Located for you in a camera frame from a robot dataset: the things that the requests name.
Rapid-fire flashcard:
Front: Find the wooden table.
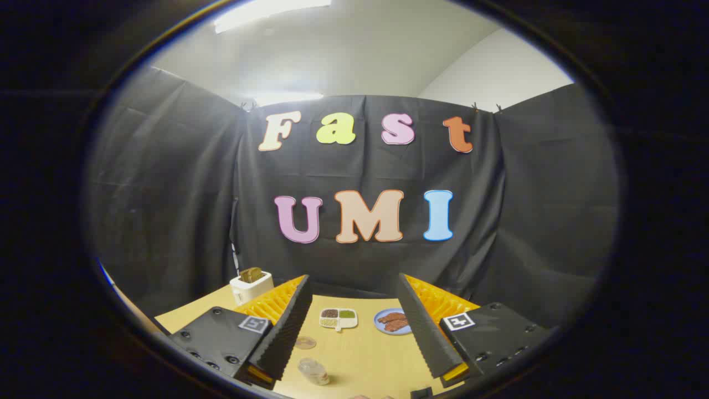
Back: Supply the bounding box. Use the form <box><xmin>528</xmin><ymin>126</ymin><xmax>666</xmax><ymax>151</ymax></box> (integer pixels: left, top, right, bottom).
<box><xmin>155</xmin><ymin>285</ymin><xmax>482</xmax><ymax>399</ymax></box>

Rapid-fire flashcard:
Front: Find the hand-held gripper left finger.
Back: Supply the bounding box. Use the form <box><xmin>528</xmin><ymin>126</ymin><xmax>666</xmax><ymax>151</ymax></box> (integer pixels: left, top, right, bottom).
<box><xmin>168</xmin><ymin>274</ymin><xmax>314</xmax><ymax>390</ymax></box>

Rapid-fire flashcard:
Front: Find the blue plate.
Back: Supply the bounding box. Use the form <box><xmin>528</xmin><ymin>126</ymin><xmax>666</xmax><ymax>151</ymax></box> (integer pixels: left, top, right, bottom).
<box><xmin>374</xmin><ymin>308</ymin><xmax>413</xmax><ymax>336</ymax></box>

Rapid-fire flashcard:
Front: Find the white divided snack tray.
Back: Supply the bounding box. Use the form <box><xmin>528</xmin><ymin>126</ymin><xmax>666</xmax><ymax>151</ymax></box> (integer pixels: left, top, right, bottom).
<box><xmin>319</xmin><ymin>308</ymin><xmax>358</xmax><ymax>333</ymax></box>

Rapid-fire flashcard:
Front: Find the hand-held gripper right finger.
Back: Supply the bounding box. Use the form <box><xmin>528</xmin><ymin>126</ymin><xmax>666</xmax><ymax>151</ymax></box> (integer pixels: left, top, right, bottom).
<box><xmin>396</xmin><ymin>272</ymin><xmax>553</xmax><ymax>388</ymax></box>

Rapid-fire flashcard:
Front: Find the thin hanging cable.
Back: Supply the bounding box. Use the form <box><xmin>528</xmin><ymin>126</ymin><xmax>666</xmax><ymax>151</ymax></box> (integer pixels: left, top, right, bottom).
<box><xmin>229</xmin><ymin>199</ymin><xmax>242</xmax><ymax>272</ymax></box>

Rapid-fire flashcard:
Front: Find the cream white toaster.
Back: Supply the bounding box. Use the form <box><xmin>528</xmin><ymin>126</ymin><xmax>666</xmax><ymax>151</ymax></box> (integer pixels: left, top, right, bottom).
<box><xmin>229</xmin><ymin>270</ymin><xmax>275</xmax><ymax>305</ymax></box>

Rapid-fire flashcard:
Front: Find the clear plastic juice bottle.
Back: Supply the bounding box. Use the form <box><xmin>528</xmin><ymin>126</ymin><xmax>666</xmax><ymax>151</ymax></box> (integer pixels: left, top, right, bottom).
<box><xmin>298</xmin><ymin>357</ymin><xmax>331</xmax><ymax>386</ymax></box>

